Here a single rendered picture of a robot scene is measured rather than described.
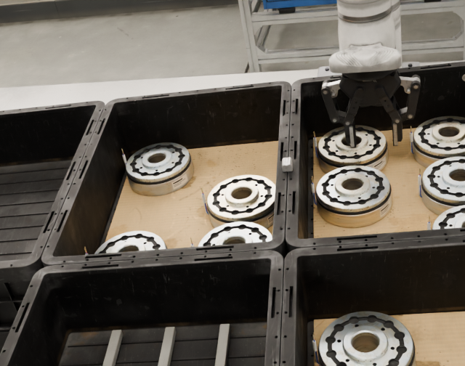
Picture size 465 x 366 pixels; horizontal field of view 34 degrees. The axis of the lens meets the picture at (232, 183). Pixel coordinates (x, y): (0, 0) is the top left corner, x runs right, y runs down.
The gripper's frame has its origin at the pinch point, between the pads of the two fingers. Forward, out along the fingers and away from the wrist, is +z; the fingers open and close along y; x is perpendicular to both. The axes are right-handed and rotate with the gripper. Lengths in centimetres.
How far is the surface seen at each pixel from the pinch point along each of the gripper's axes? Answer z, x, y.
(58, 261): -4.6, 32.5, 36.0
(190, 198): 5.1, 7.4, 27.3
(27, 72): 85, -203, 174
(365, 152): 2.0, 1.5, 1.3
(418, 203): 5.3, 9.7, -6.0
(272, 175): 5.1, 2.0, 15.5
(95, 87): 17, -54, 67
